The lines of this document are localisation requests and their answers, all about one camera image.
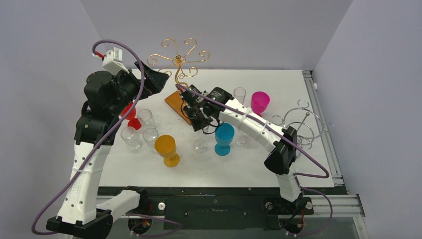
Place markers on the clear glass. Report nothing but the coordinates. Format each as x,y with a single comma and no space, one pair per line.
242,139
131,137
240,94
146,119
150,135
199,144

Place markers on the pink plastic wine glass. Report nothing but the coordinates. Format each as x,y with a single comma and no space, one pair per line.
259,102

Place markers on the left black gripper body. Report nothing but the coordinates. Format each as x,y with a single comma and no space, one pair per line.
128,86

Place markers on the aluminium rail right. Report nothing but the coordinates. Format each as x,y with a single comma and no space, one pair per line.
345,205

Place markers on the chrome wire glass rack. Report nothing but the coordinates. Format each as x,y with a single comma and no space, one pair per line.
309,125

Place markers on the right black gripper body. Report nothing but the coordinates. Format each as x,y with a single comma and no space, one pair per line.
196,114

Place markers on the yellow plastic wine glass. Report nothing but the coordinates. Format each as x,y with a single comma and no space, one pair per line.
165,146

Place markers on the gold wire glass rack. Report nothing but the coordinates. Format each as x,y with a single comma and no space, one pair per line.
177,70

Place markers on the blue plastic wine glass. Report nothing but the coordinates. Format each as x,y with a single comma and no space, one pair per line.
224,136

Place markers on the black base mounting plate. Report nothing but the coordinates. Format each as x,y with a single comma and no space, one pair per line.
223,208

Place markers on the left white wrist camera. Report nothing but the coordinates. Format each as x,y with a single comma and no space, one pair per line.
112,61

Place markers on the red plastic wine glass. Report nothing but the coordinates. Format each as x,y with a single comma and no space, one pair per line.
133,121

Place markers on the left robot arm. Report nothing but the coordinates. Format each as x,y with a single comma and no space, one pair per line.
108,95

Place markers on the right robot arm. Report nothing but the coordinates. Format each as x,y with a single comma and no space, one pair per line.
279,142

